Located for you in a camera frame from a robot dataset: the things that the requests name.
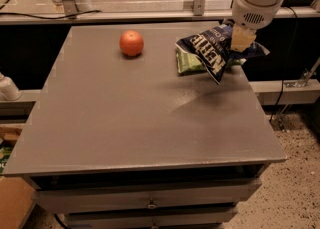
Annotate grey drawer cabinet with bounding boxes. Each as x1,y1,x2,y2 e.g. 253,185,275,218
2,21,288,229

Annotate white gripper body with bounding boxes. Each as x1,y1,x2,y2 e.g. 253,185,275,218
232,0,280,30

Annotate white pipe at left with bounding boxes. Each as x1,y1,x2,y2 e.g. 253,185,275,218
0,73,21,101

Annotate green jalapeno chip bag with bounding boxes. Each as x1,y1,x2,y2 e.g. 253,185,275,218
176,47,246,80

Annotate brown cardboard box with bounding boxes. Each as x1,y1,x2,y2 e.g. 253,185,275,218
0,176,34,229

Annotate grey window ledge rail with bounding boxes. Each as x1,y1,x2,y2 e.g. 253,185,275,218
0,6,320,26

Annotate lower grey drawer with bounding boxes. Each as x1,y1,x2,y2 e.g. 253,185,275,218
65,206,237,229

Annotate grey drawer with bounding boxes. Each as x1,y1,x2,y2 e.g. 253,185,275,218
65,206,237,229
33,178,262,214

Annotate top grey drawer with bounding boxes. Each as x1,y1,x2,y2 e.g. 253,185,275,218
33,178,262,214

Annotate green packet at left edge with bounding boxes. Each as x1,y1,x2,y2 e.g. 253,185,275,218
0,145,13,176

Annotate orange fruit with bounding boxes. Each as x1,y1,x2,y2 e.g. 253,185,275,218
119,30,144,57

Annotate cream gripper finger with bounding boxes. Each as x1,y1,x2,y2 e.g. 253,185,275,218
231,24,256,52

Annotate blue Kettle chip bag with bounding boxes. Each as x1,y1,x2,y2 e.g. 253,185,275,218
176,24,269,84

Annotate black cable on ledge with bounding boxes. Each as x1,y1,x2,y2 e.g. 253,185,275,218
0,9,102,20

